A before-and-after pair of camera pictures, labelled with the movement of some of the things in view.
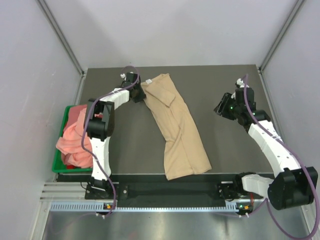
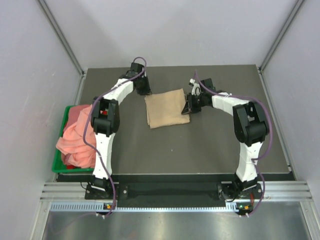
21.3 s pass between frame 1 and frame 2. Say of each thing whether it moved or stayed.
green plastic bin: stayed
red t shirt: stayed
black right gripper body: moved
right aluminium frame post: stayed
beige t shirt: moved
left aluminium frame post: stayed
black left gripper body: moved
